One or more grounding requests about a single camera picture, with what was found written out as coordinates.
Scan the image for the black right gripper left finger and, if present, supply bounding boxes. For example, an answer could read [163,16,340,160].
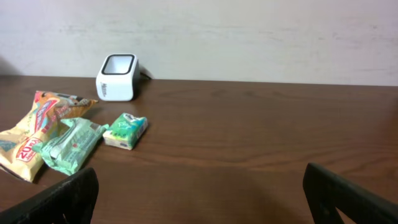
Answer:
[1,168,99,223]

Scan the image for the yellow chips bag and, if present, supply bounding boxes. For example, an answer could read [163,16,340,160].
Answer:
[1,91,98,183]

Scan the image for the green tissue pack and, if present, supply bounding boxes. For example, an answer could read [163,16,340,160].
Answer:
[103,113,148,150]

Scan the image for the light green snack packet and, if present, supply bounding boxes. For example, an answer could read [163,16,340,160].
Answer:
[33,118,109,175]

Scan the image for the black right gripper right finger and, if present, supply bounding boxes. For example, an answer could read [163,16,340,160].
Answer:
[303,162,397,224]

